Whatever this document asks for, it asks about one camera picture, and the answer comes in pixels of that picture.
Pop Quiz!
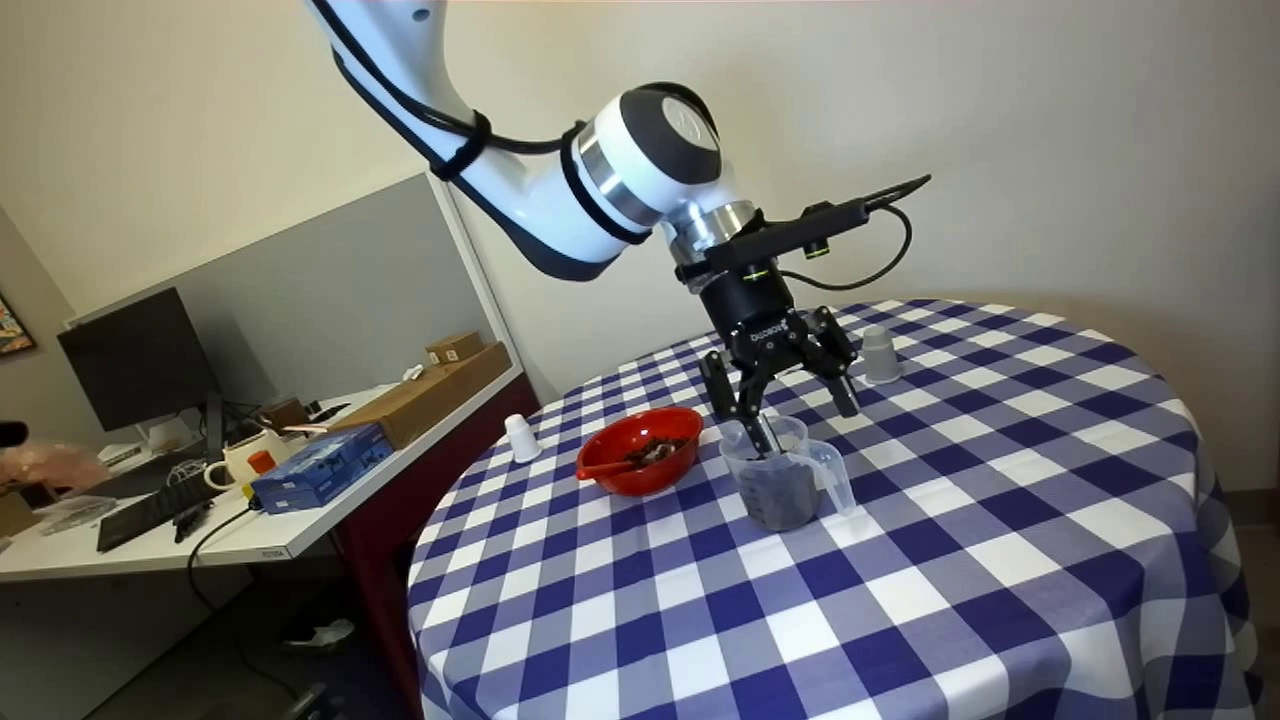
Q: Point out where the black computer monitor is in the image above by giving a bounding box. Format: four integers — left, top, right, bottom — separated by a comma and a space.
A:
58, 283, 228, 438

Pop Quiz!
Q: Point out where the dark red desk side panel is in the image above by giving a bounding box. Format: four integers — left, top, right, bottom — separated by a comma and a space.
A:
332, 377, 544, 720

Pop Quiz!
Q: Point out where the white box orange label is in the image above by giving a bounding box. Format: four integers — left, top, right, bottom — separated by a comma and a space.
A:
225, 430, 298, 490

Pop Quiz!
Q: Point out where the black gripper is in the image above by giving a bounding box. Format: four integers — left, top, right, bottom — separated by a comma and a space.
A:
700, 256, 867, 456

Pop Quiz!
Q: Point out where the red plastic bowl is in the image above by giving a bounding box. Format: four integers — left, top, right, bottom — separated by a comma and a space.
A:
571, 403, 709, 500

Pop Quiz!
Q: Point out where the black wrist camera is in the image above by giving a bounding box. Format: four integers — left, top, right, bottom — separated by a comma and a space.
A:
672, 172, 938, 289

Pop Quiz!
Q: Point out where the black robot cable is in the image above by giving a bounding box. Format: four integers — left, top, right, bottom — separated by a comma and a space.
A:
314, 0, 924, 297

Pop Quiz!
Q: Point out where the long brown cardboard box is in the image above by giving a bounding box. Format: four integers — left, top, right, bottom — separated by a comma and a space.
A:
323, 336, 518, 451

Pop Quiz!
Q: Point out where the white upturned plastic cup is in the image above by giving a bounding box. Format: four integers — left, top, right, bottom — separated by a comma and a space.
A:
859, 323, 904, 391

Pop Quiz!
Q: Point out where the black keyboard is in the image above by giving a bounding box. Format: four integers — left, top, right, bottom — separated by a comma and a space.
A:
94, 471, 221, 556

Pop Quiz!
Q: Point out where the white office desk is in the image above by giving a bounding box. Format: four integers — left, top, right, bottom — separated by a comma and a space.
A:
0, 357, 529, 585

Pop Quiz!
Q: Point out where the black desk cable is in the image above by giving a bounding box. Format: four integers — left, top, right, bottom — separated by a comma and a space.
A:
179, 495, 274, 620

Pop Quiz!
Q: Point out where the blue cardboard box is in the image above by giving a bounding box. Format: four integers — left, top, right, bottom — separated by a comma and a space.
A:
252, 422, 395, 515

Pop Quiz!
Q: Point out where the blue white checkered tablecloth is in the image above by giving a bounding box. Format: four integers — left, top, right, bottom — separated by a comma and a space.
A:
404, 294, 1265, 720

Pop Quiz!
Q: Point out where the small brown cardboard box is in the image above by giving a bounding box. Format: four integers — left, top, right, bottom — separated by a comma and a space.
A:
426, 329, 487, 373

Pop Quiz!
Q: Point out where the grey desk partition panel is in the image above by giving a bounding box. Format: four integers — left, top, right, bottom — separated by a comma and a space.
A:
58, 168, 526, 445

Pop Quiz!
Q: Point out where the small white bottle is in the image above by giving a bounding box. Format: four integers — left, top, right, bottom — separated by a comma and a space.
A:
501, 413, 544, 467

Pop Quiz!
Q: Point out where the dark brown beans pile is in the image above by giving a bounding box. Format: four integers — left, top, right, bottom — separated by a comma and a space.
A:
612, 438, 681, 471
737, 451, 820, 534

